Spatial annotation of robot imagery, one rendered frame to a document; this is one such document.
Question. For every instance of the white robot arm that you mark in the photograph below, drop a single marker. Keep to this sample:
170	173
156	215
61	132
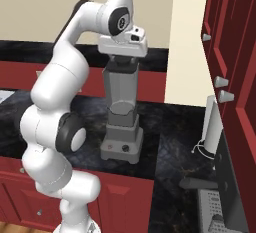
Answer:
63	77

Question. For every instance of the white paper towel roll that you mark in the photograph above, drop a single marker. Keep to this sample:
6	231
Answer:
212	127

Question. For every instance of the dark grey blender lid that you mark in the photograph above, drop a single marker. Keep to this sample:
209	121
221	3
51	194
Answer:
197	183

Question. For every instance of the grey blender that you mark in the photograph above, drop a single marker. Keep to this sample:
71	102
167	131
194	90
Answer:
121	87

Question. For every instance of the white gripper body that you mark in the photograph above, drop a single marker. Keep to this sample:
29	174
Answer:
121	46

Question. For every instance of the red drawer front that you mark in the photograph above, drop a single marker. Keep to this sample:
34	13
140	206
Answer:
8	165

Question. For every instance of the red cupboard door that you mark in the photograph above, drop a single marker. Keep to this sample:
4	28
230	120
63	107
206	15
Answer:
128	203
20	200

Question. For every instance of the red raised counter panel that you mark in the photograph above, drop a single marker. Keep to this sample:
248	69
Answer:
151	85

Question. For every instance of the small grey round knob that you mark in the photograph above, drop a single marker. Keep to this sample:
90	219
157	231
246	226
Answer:
39	212
21	169

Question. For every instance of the pale grey sink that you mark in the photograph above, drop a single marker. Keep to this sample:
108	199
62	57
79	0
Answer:
5	95

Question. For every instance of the dark grey panel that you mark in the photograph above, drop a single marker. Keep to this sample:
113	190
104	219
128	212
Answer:
230	183

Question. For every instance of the grey cone cupboard knob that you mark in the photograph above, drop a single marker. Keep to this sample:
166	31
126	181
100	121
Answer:
206	37
221	82
226	96

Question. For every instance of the white perforated rack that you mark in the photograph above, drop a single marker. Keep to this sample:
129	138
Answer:
210	203

